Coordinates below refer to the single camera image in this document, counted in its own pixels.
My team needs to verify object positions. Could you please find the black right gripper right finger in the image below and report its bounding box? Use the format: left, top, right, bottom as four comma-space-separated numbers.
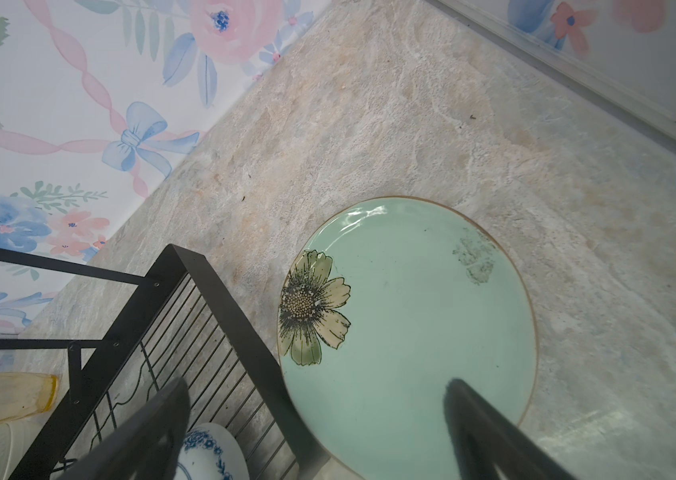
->
444, 378, 573, 479

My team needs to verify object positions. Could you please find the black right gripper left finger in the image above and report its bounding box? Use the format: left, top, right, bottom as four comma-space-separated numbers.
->
61, 377, 190, 479

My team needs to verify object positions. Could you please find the blue floral bowl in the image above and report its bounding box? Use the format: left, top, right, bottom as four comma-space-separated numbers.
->
174, 423, 250, 480

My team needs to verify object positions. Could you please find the black wire dish rack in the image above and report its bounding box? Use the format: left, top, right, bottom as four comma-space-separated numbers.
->
0, 244, 328, 479

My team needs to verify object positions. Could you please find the yellow glass cup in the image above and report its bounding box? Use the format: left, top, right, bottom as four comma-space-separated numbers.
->
0, 372, 60, 422

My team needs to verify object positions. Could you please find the green plate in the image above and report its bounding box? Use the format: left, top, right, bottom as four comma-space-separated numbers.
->
277, 197, 538, 479

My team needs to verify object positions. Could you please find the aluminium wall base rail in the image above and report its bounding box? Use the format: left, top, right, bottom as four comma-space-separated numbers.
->
436, 1, 676, 154

